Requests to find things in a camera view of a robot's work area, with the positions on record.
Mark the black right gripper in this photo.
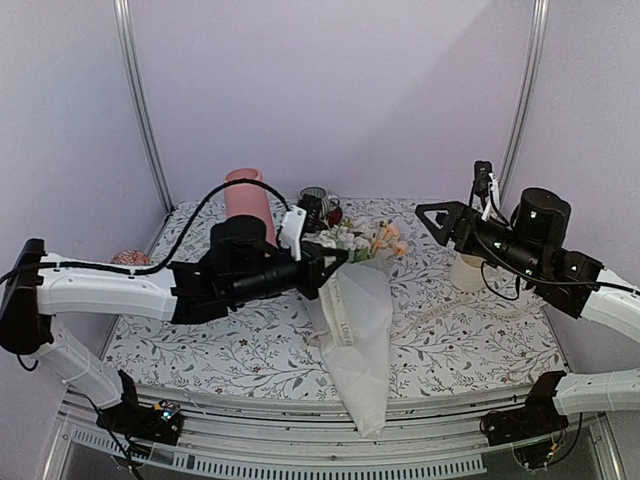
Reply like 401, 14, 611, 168
416, 201, 543, 282

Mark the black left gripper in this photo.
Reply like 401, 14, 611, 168
227, 241, 347, 308

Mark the cream printed ribbon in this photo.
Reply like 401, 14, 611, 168
319, 279, 549, 374

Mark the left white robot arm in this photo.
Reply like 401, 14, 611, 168
1, 212, 349, 434

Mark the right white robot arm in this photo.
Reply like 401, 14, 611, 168
415, 187, 639, 436

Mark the pink tall vase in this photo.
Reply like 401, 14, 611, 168
224, 183, 276, 245

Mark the cream white mug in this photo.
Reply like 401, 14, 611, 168
450, 253, 485, 293

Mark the dark red saucer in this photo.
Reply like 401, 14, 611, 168
321, 207, 343, 230

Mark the striped grey ceramic cup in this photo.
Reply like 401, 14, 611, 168
298, 186, 340, 223

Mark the floral patterned table mat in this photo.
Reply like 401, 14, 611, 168
104, 199, 540, 401

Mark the pink patterned ball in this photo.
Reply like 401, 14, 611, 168
111, 250, 151, 266

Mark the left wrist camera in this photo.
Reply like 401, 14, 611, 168
276, 195, 322, 261

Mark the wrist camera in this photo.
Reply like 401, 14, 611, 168
276, 195, 322, 261
473, 160, 501, 221

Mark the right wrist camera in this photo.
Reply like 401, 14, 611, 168
473, 160, 501, 221

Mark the aluminium front rail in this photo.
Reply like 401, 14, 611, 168
42, 384, 621, 480

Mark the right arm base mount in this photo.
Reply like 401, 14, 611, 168
479, 371, 569, 446

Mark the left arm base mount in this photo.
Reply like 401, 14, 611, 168
96, 370, 184, 446

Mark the right aluminium frame post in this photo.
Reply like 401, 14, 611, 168
500, 0, 549, 194

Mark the aluminium frame post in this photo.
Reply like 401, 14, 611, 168
500, 0, 549, 194
112, 0, 175, 215

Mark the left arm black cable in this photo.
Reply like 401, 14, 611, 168
0, 182, 292, 289

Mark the left aluminium frame post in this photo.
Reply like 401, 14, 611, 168
112, 0, 175, 215

